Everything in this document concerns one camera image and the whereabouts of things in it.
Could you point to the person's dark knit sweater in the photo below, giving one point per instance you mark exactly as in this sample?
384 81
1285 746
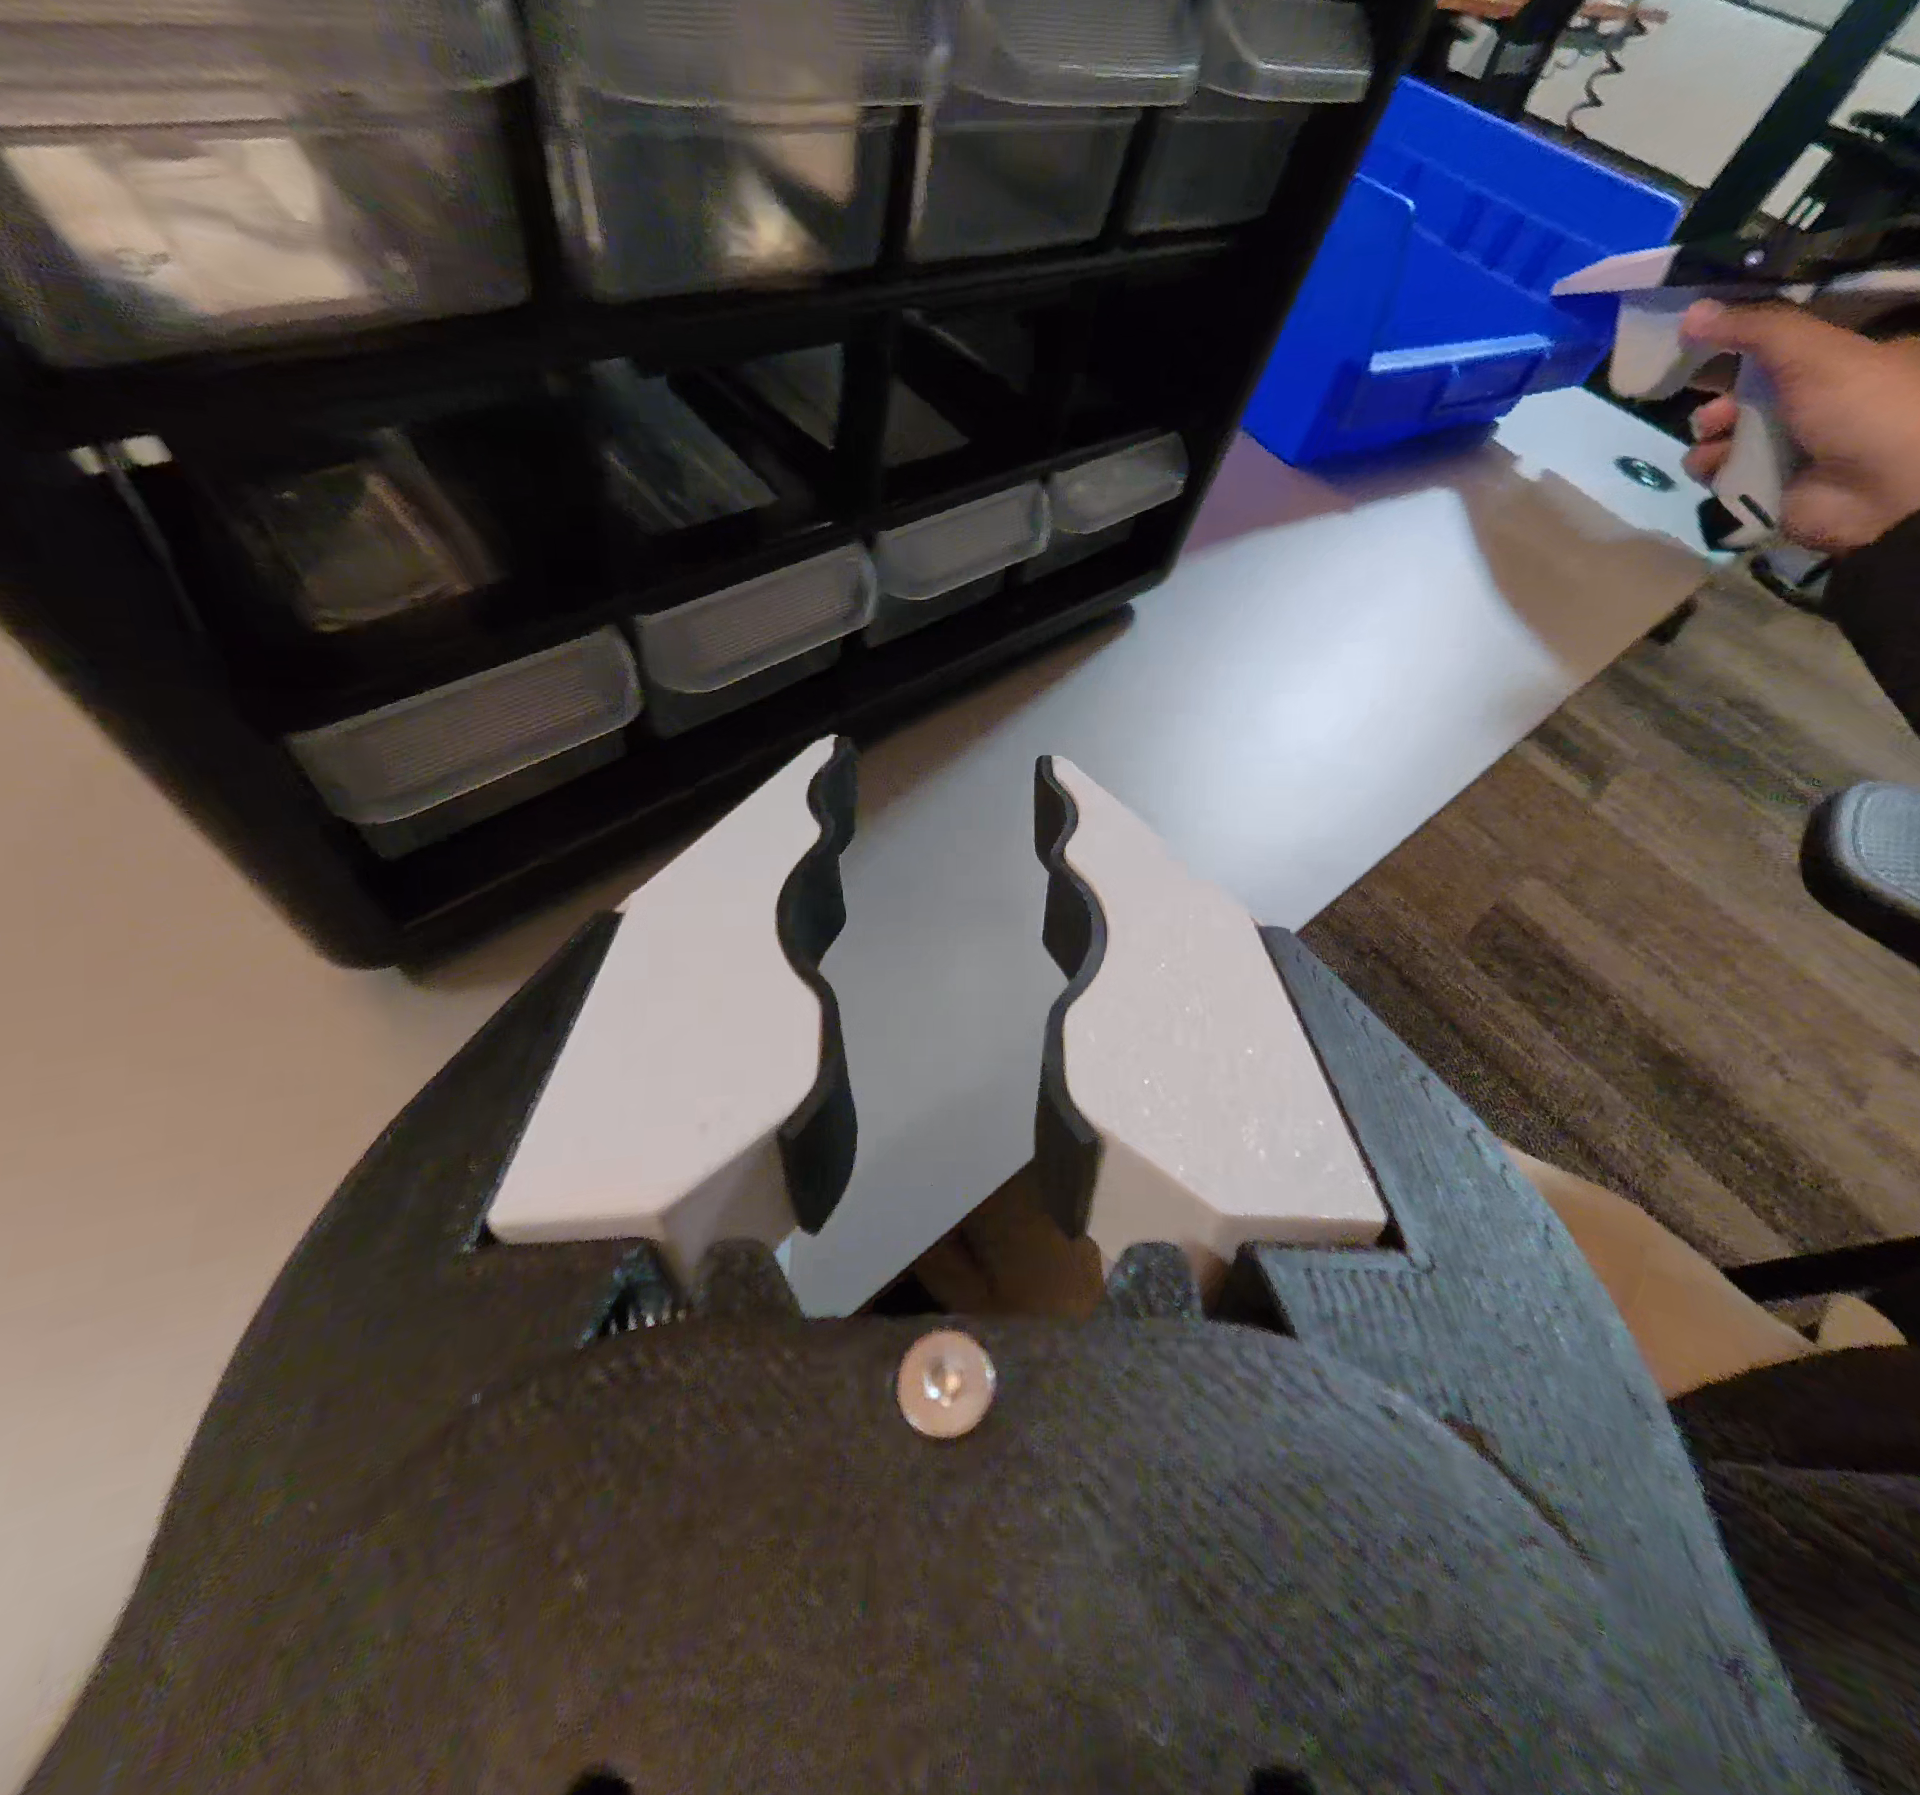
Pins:
1815 1570

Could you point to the blue plastic bin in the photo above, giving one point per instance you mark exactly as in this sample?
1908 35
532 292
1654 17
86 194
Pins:
1440 252

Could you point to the black drawer cabinet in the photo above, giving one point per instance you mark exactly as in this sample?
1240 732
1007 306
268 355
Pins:
718 303

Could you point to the grey desk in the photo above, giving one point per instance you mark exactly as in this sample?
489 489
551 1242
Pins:
1318 717

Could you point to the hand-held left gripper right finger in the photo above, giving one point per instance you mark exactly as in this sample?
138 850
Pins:
1222 1074

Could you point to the round metal desk cap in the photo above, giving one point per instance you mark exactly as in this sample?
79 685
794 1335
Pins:
1646 473

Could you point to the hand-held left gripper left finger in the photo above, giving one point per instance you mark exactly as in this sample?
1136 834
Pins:
659 1074

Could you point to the group of small cabinet drawers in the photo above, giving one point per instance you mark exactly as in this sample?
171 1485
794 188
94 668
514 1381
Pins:
718 84

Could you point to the person's right hand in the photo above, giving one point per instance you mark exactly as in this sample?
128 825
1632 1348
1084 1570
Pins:
1847 400

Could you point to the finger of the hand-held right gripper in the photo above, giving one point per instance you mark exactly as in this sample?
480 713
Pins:
1628 273

